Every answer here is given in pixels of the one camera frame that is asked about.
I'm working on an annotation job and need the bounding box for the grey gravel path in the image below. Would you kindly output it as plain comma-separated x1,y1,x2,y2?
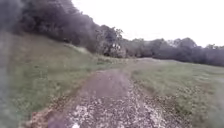
21,68,193,128

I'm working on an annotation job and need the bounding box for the wood of trees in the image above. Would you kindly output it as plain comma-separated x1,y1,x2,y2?
0,0,224,68

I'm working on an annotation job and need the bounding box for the grass verge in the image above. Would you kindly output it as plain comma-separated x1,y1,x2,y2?
0,31,129,128

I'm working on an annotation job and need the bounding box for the grass meadow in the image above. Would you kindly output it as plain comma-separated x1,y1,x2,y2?
124,57,224,128

